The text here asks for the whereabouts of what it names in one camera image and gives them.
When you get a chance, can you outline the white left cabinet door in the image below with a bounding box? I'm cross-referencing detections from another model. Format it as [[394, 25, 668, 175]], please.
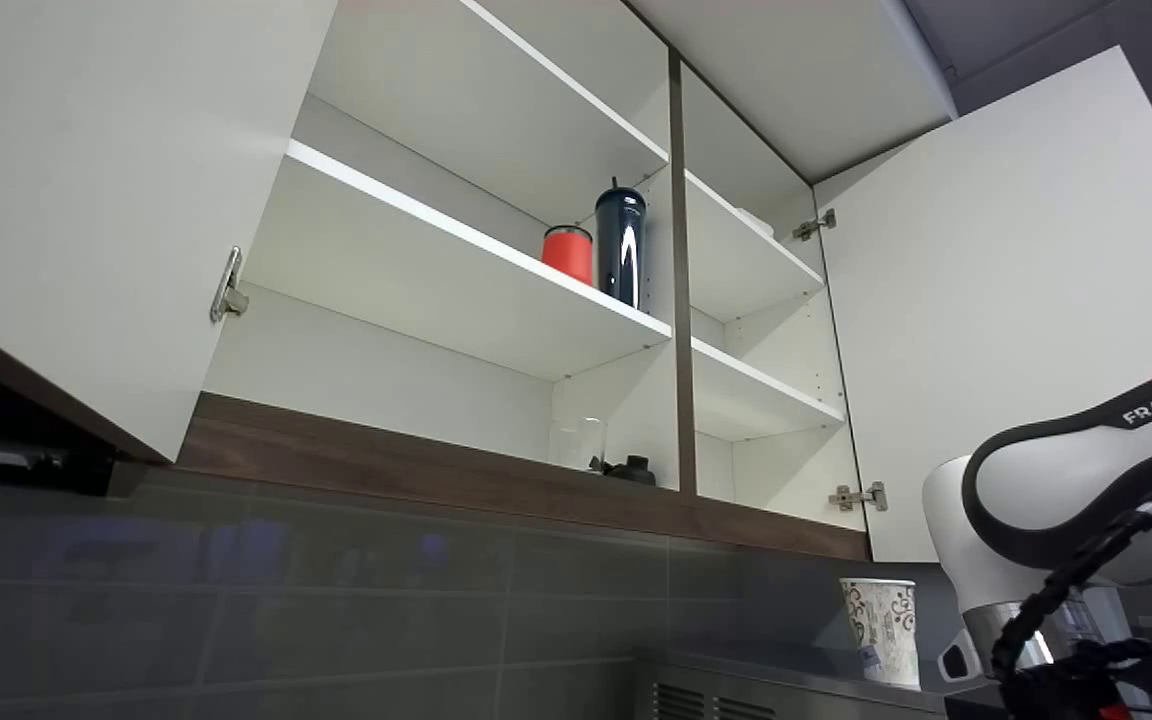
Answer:
[[0, 0, 337, 461]]

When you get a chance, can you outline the patterned white paper cup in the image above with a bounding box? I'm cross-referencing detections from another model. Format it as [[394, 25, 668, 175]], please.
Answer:
[[840, 578, 921, 690]]

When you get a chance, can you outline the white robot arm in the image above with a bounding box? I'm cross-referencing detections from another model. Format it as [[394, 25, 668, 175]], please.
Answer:
[[924, 379, 1152, 720]]

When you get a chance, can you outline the white right cabinet door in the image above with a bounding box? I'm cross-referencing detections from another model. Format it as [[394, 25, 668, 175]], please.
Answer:
[[825, 48, 1152, 565]]

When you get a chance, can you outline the white wall cabinet carcass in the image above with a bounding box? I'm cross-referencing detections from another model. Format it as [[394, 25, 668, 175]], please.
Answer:
[[184, 0, 905, 556]]

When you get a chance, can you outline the black cable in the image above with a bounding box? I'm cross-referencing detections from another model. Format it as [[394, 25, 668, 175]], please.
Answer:
[[987, 456, 1152, 720]]

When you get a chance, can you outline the metal hinge upper right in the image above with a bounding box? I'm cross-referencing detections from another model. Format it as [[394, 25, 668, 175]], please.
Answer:
[[791, 210, 836, 240]]

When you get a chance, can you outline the white cabinet door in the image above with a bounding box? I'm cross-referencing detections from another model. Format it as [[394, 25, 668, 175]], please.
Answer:
[[0, 0, 337, 461], [825, 48, 1152, 565]]

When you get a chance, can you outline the small black object on shelf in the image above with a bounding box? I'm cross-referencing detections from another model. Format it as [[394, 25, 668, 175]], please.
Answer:
[[589, 456, 654, 487]]

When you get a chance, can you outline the metal hinge lower right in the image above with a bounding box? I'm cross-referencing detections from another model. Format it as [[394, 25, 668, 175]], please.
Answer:
[[826, 482, 888, 514]]

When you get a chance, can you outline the metal hinge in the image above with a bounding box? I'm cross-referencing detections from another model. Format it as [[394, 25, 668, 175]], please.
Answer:
[[791, 210, 836, 240], [826, 482, 888, 514]]

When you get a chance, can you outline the red cup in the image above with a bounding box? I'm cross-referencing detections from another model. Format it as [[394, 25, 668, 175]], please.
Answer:
[[539, 224, 590, 285]]

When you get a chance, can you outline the metal hinge left door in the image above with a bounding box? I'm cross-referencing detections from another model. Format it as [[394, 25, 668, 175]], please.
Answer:
[[207, 251, 246, 323]]

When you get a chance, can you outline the dark blue tumbler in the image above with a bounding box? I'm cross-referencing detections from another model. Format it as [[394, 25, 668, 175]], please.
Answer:
[[594, 184, 646, 304]]

